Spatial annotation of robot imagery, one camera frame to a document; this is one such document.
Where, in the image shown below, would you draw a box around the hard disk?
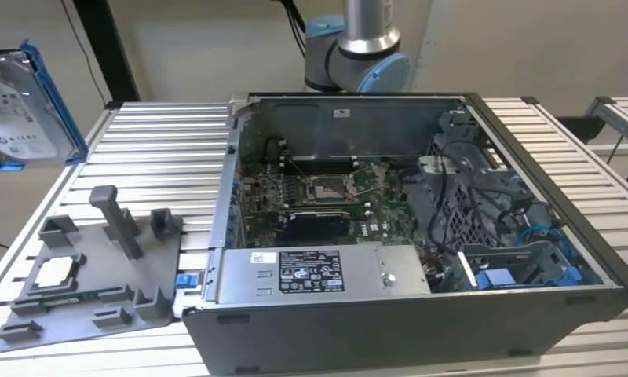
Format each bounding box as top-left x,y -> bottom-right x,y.
0,38 -> 90,173

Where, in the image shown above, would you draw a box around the grey metal disk bay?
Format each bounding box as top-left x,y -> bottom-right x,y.
449,240 -> 581,294

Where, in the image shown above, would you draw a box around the silver CPU chip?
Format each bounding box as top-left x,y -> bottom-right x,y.
33,257 -> 82,287

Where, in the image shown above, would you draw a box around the grey parts rack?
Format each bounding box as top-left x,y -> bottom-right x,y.
0,184 -> 185,353

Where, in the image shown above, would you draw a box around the thin metal locking lever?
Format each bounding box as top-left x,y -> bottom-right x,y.
289,158 -> 316,179

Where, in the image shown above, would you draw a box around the black RAM slot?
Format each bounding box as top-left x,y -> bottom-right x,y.
289,156 -> 357,166
289,164 -> 357,174

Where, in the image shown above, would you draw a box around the silver power supply with label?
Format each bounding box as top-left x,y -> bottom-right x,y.
216,243 -> 433,306

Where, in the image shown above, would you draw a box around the CPU socket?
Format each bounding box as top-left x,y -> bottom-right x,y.
307,175 -> 355,199

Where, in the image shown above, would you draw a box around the black graphics card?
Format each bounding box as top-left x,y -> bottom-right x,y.
287,210 -> 353,240

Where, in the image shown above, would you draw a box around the metal socket cover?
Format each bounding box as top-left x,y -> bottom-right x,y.
344,163 -> 389,197

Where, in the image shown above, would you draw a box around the green motherboard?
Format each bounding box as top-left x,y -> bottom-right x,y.
235,156 -> 425,249

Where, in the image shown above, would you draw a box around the black open PC case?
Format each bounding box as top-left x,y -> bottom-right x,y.
181,92 -> 628,375

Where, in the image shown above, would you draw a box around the grey perforated drive cage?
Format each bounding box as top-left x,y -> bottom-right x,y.
403,133 -> 536,252

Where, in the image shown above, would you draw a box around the blue carrier in bay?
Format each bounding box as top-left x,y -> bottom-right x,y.
473,269 -> 517,291

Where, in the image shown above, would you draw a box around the black stand post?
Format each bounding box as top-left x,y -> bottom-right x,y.
85,0 -> 141,104

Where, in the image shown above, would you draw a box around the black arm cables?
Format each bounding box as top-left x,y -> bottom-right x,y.
280,0 -> 311,52

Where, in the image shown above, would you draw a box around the black table bracket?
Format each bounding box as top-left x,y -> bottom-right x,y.
557,115 -> 607,145

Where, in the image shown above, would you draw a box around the blue wire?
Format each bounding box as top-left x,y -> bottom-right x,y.
515,223 -> 571,276

